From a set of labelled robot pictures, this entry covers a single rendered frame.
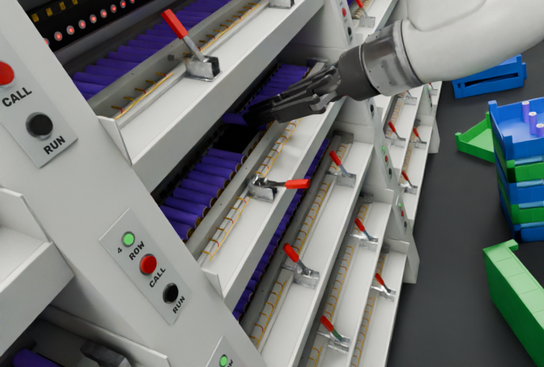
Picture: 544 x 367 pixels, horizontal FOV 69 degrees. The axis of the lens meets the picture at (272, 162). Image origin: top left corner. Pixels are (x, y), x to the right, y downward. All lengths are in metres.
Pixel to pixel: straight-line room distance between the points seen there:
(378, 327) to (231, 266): 0.66
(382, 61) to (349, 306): 0.56
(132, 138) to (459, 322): 1.06
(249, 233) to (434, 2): 0.36
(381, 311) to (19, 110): 0.99
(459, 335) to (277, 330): 0.69
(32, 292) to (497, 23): 0.50
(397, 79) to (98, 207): 0.38
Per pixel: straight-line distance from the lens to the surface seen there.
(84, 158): 0.36
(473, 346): 1.25
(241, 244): 0.54
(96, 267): 0.37
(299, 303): 0.70
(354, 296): 0.94
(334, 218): 0.82
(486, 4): 0.51
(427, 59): 0.52
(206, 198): 0.58
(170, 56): 0.54
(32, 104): 0.35
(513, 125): 1.38
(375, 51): 0.54
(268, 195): 0.58
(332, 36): 0.91
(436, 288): 1.35
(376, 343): 1.10
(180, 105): 0.46
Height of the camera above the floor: 1.07
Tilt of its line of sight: 29 degrees down
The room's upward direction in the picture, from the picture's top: 25 degrees counter-clockwise
